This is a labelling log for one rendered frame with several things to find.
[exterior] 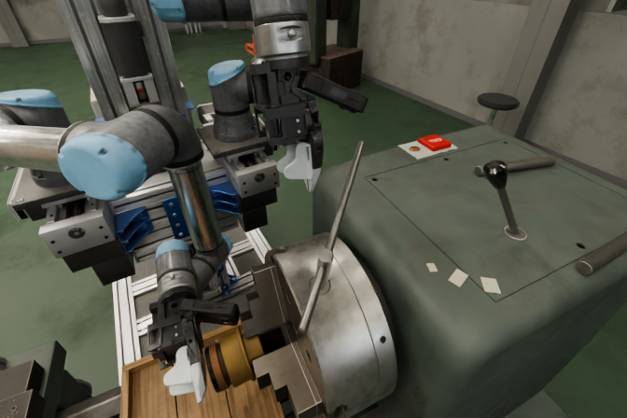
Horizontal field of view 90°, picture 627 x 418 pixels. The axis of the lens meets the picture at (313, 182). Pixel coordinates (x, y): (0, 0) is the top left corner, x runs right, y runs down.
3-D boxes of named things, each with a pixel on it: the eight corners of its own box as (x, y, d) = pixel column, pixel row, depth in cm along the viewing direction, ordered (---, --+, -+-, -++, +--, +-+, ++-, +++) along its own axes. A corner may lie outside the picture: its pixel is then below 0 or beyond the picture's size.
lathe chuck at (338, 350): (299, 283, 82) (306, 204, 60) (358, 418, 63) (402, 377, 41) (266, 295, 79) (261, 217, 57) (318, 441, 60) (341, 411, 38)
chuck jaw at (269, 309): (298, 305, 62) (283, 248, 61) (305, 315, 57) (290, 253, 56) (243, 327, 58) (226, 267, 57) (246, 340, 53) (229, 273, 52)
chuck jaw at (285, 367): (312, 331, 56) (344, 398, 46) (313, 348, 58) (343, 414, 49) (251, 358, 52) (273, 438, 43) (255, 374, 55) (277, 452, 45)
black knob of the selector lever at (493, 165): (490, 178, 51) (500, 153, 48) (508, 189, 49) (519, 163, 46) (472, 185, 50) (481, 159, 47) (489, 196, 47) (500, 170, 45)
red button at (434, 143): (434, 140, 86) (436, 133, 85) (450, 149, 81) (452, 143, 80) (416, 144, 84) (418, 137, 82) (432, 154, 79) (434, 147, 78)
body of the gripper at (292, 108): (258, 141, 51) (245, 62, 46) (307, 132, 54) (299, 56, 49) (272, 152, 44) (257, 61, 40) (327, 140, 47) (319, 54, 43)
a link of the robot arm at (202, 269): (217, 285, 86) (210, 258, 79) (193, 322, 77) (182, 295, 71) (193, 278, 88) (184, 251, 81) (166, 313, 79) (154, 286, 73)
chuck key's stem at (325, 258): (322, 301, 50) (331, 263, 42) (310, 297, 50) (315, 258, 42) (326, 289, 52) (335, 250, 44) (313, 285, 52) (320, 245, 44)
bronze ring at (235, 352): (249, 309, 57) (199, 332, 54) (266, 357, 50) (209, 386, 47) (258, 334, 63) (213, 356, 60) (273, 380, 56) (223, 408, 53)
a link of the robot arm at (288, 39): (297, 26, 48) (319, 18, 41) (299, 58, 49) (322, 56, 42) (248, 30, 45) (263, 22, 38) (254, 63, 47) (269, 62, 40)
